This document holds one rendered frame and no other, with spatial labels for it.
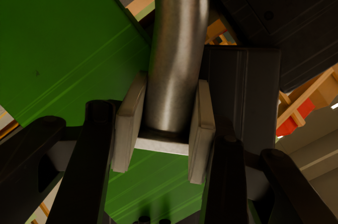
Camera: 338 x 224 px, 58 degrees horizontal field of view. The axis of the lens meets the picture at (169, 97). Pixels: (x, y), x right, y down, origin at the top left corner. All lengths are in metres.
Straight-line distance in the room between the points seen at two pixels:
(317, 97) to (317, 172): 3.85
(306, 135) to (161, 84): 9.60
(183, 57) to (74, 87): 0.09
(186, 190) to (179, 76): 0.11
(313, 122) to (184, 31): 9.54
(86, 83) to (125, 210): 0.11
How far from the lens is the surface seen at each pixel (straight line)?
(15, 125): 0.41
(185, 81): 0.17
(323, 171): 7.90
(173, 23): 0.16
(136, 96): 0.15
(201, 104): 0.15
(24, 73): 0.23
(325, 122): 9.73
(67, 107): 0.23
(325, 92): 4.31
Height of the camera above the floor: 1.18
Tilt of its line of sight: level
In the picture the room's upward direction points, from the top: 146 degrees clockwise
